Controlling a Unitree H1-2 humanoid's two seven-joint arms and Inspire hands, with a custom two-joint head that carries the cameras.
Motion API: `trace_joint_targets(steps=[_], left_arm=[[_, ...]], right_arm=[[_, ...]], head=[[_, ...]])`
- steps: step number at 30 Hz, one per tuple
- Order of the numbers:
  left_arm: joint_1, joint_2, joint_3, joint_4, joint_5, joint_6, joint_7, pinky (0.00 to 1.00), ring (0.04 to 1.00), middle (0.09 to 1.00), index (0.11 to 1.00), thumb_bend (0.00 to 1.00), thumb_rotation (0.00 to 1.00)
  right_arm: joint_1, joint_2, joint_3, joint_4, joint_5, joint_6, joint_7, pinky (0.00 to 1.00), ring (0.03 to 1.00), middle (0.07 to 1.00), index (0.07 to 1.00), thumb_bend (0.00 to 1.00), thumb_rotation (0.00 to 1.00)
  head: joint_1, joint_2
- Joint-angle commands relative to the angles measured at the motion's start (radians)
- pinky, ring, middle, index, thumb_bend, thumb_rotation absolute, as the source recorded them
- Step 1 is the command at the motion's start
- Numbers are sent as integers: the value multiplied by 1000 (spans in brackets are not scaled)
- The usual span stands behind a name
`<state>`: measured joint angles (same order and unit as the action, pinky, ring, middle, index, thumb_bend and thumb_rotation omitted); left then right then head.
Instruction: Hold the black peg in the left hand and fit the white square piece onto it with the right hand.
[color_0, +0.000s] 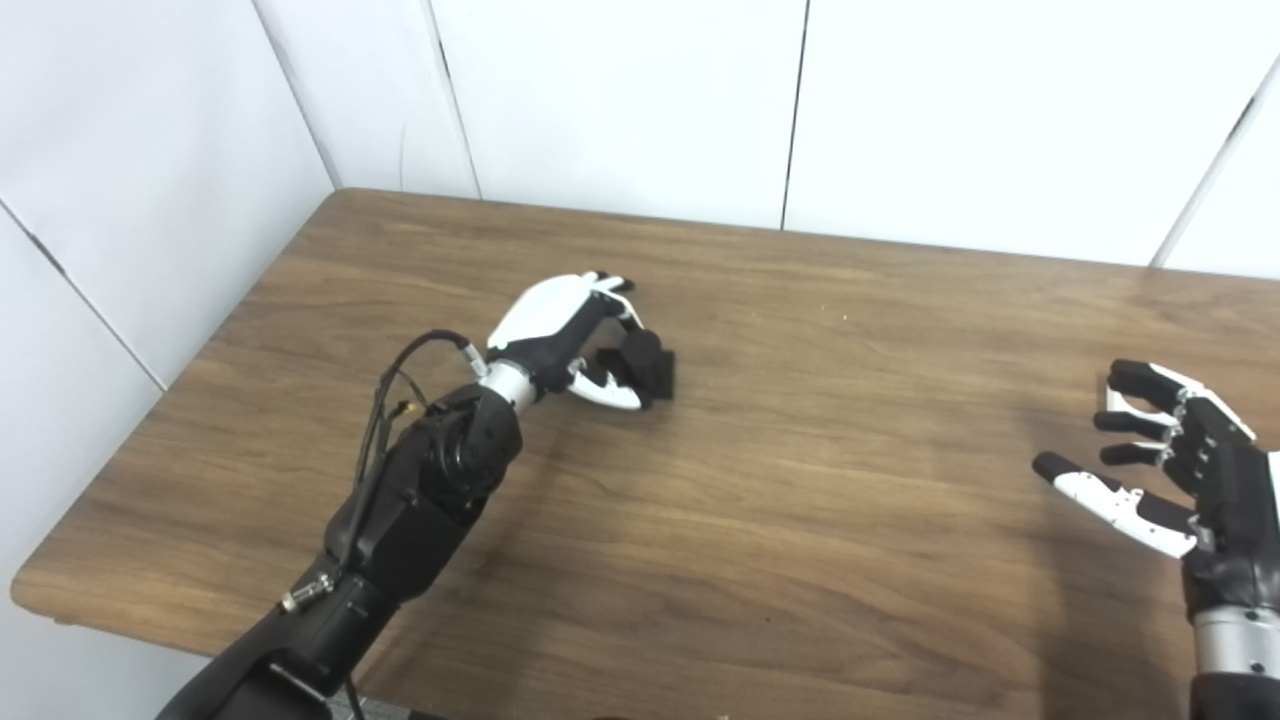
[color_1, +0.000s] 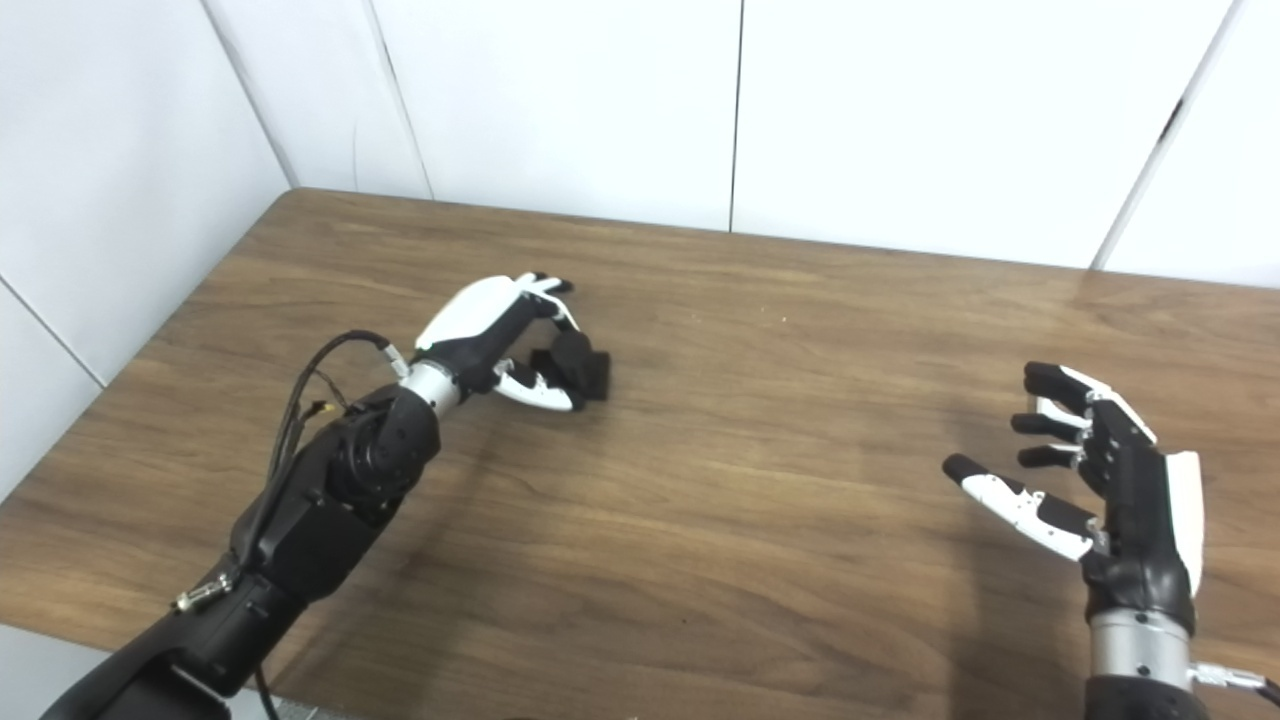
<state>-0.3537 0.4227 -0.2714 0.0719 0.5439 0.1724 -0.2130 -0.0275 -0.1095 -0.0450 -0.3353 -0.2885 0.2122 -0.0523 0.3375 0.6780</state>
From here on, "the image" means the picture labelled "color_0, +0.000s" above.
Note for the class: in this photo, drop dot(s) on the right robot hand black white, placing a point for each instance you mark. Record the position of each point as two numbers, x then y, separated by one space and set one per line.
1235 500

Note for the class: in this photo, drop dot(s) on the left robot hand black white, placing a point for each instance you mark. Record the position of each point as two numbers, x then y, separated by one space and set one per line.
545 315

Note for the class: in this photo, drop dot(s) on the black peg with square base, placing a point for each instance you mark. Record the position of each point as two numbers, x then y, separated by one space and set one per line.
655 375

